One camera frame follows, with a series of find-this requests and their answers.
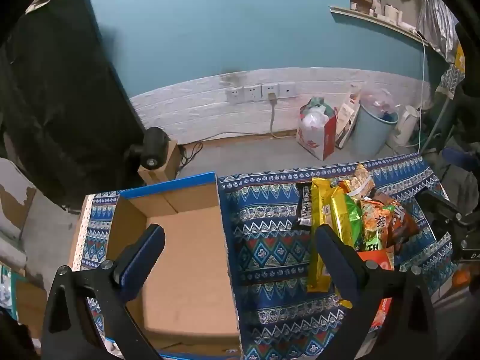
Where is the white and brown paper bag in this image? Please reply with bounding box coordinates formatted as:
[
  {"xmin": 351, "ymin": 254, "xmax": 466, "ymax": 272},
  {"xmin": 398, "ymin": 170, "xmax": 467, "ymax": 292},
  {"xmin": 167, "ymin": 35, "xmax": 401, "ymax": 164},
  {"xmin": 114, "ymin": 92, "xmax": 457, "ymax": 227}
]
[{"xmin": 335, "ymin": 84, "xmax": 363, "ymax": 149}]

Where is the blue patterned tablecloth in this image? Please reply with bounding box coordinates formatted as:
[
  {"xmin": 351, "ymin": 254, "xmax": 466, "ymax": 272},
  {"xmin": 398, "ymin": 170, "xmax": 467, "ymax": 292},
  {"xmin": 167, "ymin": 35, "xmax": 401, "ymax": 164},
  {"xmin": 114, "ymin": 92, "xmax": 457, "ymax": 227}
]
[{"xmin": 73, "ymin": 153, "xmax": 464, "ymax": 360}]

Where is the white kettle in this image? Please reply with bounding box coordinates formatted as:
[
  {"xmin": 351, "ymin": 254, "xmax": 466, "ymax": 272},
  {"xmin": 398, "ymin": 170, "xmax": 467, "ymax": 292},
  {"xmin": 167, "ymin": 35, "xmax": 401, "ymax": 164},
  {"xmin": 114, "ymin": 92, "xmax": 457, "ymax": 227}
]
[{"xmin": 388, "ymin": 105, "xmax": 421, "ymax": 148}]

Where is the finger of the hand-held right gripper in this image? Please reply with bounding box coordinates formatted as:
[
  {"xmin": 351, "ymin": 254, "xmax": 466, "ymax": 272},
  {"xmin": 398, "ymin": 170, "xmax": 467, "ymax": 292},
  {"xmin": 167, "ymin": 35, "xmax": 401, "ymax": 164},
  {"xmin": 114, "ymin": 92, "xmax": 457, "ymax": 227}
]
[{"xmin": 414, "ymin": 188, "xmax": 465, "ymax": 230}]

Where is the black snack packet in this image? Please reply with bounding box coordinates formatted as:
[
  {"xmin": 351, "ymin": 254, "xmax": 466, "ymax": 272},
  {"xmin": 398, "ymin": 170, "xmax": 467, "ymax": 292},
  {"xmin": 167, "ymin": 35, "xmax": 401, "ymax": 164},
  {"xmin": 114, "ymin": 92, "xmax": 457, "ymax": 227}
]
[{"xmin": 296, "ymin": 183, "xmax": 314, "ymax": 229}]

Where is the grey patterned cloth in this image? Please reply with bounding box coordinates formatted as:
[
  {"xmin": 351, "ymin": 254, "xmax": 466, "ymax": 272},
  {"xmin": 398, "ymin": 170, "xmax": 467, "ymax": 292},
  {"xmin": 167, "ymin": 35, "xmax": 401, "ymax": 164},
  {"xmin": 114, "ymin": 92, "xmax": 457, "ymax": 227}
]
[{"xmin": 434, "ymin": 63, "xmax": 466, "ymax": 99}]

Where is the cardboard box with blue rim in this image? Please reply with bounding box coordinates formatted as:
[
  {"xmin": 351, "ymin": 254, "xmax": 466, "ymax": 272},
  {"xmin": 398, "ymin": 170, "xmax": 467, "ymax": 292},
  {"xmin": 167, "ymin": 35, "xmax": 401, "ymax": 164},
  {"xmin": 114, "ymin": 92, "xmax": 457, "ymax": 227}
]
[{"xmin": 103, "ymin": 172, "xmax": 243, "ymax": 360}]

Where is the green pole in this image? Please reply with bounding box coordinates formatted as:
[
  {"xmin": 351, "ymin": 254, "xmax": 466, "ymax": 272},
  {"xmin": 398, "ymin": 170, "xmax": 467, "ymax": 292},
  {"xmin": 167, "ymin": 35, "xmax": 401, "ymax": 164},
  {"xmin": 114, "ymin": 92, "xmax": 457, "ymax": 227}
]
[{"xmin": 419, "ymin": 94, "xmax": 451, "ymax": 155}]

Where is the black cloth panel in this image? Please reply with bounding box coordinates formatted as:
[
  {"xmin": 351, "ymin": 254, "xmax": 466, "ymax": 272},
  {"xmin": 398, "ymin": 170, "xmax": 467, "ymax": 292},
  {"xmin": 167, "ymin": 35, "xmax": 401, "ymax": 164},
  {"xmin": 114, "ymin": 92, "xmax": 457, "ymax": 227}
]
[{"xmin": 0, "ymin": 0, "xmax": 148, "ymax": 211}]

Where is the white wall shelf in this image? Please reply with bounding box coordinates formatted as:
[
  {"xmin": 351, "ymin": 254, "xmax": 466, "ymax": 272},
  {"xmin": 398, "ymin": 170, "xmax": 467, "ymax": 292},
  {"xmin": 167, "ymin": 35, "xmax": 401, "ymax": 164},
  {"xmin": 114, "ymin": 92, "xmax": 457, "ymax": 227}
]
[{"xmin": 329, "ymin": 5, "xmax": 429, "ymax": 43}]

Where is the beige plug and cable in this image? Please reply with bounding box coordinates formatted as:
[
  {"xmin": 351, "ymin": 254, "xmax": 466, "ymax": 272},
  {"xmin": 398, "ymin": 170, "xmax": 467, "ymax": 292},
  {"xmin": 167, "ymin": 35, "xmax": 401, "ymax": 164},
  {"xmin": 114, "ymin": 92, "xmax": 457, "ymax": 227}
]
[{"xmin": 210, "ymin": 93, "xmax": 297, "ymax": 139}]

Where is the black cable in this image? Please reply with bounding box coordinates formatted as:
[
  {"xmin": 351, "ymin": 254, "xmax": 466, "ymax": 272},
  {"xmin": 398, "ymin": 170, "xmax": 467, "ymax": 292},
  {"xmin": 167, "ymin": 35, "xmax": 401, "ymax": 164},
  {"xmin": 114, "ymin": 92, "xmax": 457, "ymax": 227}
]
[{"xmin": 176, "ymin": 140, "xmax": 204, "ymax": 176}]

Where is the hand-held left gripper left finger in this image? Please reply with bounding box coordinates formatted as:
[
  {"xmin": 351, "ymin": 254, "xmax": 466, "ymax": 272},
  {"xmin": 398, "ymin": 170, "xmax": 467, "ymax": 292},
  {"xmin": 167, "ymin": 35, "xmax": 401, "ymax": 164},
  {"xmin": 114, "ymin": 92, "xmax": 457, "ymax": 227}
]
[{"xmin": 40, "ymin": 223, "xmax": 166, "ymax": 360}]

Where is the tan noodle snack packet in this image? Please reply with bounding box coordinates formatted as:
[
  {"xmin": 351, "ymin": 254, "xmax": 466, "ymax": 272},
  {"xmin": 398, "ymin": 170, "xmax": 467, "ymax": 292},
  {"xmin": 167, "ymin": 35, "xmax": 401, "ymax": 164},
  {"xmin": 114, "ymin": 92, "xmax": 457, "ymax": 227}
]
[{"xmin": 339, "ymin": 163, "xmax": 376, "ymax": 197}]

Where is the light blue bin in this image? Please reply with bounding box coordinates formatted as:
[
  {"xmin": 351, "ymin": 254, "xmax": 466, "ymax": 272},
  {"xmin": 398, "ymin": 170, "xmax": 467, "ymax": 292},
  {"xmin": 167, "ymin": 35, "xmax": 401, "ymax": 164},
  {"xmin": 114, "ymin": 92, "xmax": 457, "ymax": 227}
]
[{"xmin": 350, "ymin": 101, "xmax": 400, "ymax": 157}]

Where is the flat orange packet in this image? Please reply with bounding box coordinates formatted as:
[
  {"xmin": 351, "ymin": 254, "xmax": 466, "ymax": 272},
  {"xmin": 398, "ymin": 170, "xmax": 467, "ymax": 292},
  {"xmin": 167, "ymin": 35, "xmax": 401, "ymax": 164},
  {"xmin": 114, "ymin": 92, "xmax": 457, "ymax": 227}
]
[{"xmin": 356, "ymin": 247, "xmax": 396, "ymax": 331}]

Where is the silver foil sheet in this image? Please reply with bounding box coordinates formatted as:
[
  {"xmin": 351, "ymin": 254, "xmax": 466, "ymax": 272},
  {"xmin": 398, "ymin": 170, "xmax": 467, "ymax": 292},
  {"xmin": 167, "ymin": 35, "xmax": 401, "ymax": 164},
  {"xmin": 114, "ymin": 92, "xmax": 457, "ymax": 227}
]
[{"xmin": 414, "ymin": 0, "xmax": 461, "ymax": 63}]

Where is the long gold snack packet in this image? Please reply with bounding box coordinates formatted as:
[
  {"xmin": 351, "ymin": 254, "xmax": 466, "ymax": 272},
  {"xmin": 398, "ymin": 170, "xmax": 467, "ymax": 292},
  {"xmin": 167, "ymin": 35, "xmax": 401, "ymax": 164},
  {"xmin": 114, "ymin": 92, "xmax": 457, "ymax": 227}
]
[{"xmin": 307, "ymin": 177, "xmax": 337, "ymax": 293}]

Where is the wooden block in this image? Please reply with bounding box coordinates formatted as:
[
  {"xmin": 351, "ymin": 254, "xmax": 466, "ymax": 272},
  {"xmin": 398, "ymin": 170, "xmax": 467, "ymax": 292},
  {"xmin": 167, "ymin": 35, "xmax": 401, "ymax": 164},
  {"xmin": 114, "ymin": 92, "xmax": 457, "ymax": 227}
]
[{"xmin": 137, "ymin": 140, "xmax": 179, "ymax": 186}]

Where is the dark orange snack bag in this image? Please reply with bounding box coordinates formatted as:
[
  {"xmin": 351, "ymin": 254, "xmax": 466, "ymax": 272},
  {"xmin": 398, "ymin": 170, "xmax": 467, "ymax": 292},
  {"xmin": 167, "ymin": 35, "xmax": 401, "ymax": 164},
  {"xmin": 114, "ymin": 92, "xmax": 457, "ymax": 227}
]
[{"xmin": 375, "ymin": 191, "xmax": 421, "ymax": 250}]

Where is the small gold snack packet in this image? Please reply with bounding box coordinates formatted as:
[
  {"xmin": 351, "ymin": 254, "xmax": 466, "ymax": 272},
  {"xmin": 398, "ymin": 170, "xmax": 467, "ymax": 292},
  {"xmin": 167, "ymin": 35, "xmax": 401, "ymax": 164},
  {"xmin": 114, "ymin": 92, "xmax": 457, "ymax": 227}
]
[{"xmin": 330, "ymin": 185, "xmax": 362, "ymax": 250}]

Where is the white cable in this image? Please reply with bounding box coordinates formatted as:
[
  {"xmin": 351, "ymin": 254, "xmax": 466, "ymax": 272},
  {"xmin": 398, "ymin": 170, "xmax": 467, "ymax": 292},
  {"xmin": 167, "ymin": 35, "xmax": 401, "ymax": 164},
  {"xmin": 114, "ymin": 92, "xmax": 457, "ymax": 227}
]
[{"xmin": 413, "ymin": 29, "xmax": 429, "ymax": 151}]

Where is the black round device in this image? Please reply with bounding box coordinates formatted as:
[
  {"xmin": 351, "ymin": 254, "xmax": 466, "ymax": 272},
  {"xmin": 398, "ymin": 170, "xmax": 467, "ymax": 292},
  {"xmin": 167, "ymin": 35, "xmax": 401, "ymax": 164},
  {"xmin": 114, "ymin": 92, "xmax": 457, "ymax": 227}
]
[{"xmin": 125, "ymin": 127, "xmax": 172, "ymax": 169}]

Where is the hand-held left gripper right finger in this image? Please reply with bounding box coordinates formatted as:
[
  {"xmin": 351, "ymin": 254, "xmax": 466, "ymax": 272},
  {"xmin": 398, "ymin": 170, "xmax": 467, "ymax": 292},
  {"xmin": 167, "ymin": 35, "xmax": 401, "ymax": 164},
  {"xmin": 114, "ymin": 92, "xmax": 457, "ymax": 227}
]
[{"xmin": 314, "ymin": 224, "xmax": 438, "ymax": 360}]

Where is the red and white paper bag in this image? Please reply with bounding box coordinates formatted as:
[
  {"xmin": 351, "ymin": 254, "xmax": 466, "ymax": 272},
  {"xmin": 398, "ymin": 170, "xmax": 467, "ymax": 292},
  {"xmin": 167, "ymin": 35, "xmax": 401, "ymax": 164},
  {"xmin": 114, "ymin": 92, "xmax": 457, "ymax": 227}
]
[{"xmin": 296, "ymin": 97, "xmax": 338, "ymax": 161}]

